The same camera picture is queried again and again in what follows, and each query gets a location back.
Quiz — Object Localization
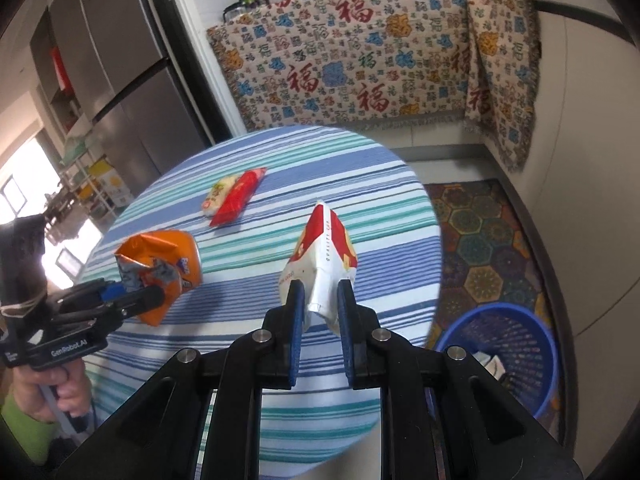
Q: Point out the person's left hand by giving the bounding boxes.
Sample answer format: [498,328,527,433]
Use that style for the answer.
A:
[10,360,92,422]

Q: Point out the red white paper carton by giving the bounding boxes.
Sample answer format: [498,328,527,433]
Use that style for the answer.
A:
[279,200,358,335]

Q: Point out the orange chip bag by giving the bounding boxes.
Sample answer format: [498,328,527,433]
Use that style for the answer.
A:
[114,230,203,326]

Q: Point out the blue striped tablecloth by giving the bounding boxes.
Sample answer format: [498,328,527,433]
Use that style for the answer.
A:
[79,124,444,480]

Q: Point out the yellow cardboard box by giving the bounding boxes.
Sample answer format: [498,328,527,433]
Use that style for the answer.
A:
[88,157,134,208]

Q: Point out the red snack wrapper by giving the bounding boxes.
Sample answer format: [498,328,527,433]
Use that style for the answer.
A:
[209,167,267,228]

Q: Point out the colourful hexagon floor mat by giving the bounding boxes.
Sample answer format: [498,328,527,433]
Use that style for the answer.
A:
[423,178,561,430]

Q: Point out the grey refrigerator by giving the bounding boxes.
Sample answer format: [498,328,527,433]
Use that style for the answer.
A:
[49,0,212,195]

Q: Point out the patterned fu character cloth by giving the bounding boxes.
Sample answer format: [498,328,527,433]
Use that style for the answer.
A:
[207,0,540,171]

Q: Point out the pale yellow snack packet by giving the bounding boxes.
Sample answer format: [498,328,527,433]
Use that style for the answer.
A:
[201,174,240,218]

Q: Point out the white storage rack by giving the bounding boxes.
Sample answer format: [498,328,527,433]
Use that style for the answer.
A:
[58,136,117,224]

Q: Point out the green sleeve forearm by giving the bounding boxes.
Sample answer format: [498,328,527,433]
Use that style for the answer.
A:
[1,393,58,466]

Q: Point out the blue plastic trash basket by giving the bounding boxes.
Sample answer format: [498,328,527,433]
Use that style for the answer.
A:
[435,302,559,417]

